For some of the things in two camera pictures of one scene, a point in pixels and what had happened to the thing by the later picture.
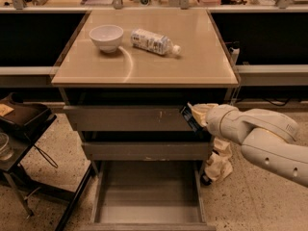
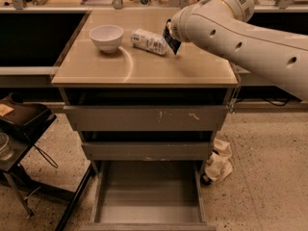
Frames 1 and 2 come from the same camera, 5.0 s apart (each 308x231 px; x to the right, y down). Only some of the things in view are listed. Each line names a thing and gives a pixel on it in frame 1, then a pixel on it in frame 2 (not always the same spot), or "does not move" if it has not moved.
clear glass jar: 6,150 does not move
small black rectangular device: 191,118 to 170,38
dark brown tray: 22,115 does not move
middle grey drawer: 145,145 does not move
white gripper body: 218,119 to 176,30
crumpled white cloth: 219,164 does not move
